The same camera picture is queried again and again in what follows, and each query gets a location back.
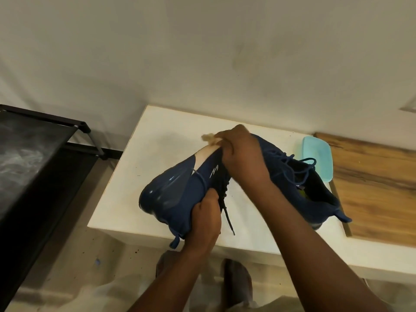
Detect person's left hand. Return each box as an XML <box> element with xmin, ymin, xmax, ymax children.
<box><xmin>183</xmin><ymin>188</ymin><xmax>222</xmax><ymax>254</ymax></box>

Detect person's right hand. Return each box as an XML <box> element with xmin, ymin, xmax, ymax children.
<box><xmin>213</xmin><ymin>123</ymin><xmax>272</xmax><ymax>192</ymax></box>

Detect beige cleaning cloth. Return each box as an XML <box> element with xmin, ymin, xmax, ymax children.
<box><xmin>201</xmin><ymin>132</ymin><xmax>225</xmax><ymax>147</ymax></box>

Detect black shoe rack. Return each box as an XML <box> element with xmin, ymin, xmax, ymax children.
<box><xmin>0</xmin><ymin>104</ymin><xmax>124</xmax><ymax>309</ymax></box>

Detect person's left forearm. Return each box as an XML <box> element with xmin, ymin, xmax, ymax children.
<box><xmin>128</xmin><ymin>247</ymin><xmax>212</xmax><ymax>312</ymax></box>

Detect person's right forearm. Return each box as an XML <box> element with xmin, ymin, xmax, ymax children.
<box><xmin>250</xmin><ymin>182</ymin><xmax>392</xmax><ymax>312</ymax></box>

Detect person's left foot grey sock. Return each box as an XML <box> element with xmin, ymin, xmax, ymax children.
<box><xmin>156</xmin><ymin>251</ymin><xmax>176</xmax><ymax>280</ymax></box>

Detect person's foot grey sock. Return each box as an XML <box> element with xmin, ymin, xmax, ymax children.
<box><xmin>221</xmin><ymin>258</ymin><xmax>254</xmax><ymax>309</ymax></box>
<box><xmin>156</xmin><ymin>251</ymin><xmax>176</xmax><ymax>280</ymax></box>

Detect person's right foot grey sock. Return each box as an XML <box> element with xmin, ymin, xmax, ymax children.
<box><xmin>221</xmin><ymin>258</ymin><xmax>254</xmax><ymax>309</ymax></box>

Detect light blue plastic container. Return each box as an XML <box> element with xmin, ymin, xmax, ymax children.
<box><xmin>301</xmin><ymin>135</ymin><xmax>334</xmax><ymax>183</ymax></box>

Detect white shorts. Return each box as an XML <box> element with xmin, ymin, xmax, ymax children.
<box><xmin>185</xmin><ymin>286</ymin><xmax>303</xmax><ymax>312</ymax></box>

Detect brown wooden board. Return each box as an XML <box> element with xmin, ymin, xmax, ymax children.
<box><xmin>313</xmin><ymin>132</ymin><xmax>416</xmax><ymax>248</ymax></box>

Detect white wall switch plate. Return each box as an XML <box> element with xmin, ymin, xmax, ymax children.
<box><xmin>400</xmin><ymin>97</ymin><xmax>416</xmax><ymax>114</ymax></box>

